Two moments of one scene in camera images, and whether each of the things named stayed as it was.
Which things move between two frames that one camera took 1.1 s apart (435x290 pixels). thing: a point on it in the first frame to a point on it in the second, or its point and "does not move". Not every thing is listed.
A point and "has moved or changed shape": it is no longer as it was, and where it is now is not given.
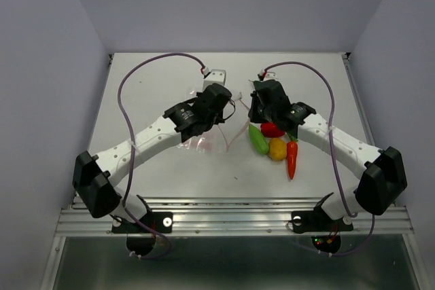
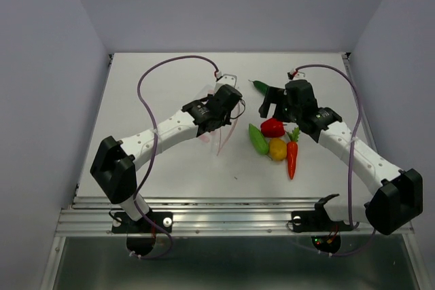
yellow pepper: [278, 149] does not move
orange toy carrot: [292, 149] does not move
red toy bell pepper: [269, 130] does not move
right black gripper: [255, 117] to [273, 96]
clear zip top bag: [220, 138] has moved or changed shape
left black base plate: [162, 222] does not move
